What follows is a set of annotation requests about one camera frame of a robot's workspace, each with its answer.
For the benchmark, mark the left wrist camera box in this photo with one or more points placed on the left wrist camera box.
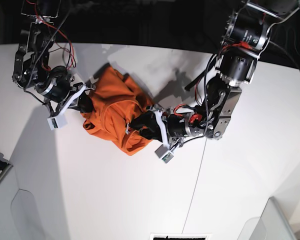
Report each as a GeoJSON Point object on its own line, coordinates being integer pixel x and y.
{"type": "Point", "coordinates": [164, 153]}

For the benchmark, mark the white panel at right corner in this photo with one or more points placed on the white panel at right corner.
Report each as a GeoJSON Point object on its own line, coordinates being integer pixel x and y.
{"type": "Point", "coordinates": [271, 225]}

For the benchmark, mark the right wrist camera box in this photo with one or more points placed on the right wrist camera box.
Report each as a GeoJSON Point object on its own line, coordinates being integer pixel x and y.
{"type": "Point", "coordinates": [56, 122]}

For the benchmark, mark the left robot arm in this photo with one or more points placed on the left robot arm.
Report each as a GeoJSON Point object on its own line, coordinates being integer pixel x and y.
{"type": "Point", "coordinates": [247, 35]}

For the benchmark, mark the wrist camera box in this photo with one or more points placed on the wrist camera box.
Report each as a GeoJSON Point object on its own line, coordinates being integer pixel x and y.
{"type": "Point", "coordinates": [164, 153]}
{"type": "Point", "coordinates": [56, 122]}

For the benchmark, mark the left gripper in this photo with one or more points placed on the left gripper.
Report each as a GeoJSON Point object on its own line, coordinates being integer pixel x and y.
{"type": "Point", "coordinates": [181, 122]}

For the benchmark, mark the white paper with black print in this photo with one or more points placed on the white paper with black print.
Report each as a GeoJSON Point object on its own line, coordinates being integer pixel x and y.
{"type": "Point", "coordinates": [180, 236]}

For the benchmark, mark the orange t-shirt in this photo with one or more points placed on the orange t-shirt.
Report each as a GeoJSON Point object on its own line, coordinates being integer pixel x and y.
{"type": "Point", "coordinates": [116, 101]}

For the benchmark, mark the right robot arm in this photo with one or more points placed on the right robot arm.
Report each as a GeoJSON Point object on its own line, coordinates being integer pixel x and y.
{"type": "Point", "coordinates": [31, 62]}

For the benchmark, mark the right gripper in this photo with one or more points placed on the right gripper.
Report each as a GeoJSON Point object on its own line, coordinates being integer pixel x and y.
{"type": "Point", "coordinates": [59, 87]}

